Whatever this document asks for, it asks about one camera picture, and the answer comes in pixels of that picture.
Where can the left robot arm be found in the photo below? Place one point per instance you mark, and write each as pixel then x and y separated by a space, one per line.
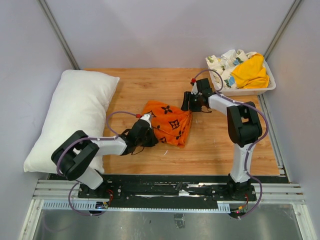
pixel 74 156

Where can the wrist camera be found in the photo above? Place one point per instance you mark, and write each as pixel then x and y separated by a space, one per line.
pixel 194 90
pixel 145 117

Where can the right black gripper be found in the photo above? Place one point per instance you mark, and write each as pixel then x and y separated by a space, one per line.
pixel 187 106

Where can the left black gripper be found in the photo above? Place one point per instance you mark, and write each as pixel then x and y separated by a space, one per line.
pixel 153 140

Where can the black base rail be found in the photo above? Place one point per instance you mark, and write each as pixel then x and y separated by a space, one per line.
pixel 120 187

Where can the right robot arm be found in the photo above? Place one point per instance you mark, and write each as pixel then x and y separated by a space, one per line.
pixel 244 129

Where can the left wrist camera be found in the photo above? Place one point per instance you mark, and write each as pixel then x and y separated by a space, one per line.
pixel 145 117

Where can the white printed cloth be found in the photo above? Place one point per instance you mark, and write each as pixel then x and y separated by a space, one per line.
pixel 225 64

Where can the orange patterned pillowcase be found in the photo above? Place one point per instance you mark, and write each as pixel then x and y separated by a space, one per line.
pixel 170 124

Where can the white plastic basket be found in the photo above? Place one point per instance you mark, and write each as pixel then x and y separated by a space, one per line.
pixel 219 84

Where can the right aluminium frame post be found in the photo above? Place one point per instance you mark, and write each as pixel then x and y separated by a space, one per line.
pixel 296 4

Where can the aluminium frame post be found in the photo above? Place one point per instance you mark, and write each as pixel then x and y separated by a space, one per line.
pixel 58 33
pixel 296 4

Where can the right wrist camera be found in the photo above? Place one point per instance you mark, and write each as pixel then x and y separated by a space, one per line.
pixel 194 90

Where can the white pillow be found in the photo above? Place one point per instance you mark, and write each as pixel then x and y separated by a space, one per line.
pixel 79 102

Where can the yellow cloth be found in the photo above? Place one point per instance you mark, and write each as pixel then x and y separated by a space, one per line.
pixel 251 74

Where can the white slotted cable duct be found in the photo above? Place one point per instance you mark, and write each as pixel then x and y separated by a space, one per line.
pixel 154 204

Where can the left aluminium frame post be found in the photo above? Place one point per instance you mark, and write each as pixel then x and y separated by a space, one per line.
pixel 58 33

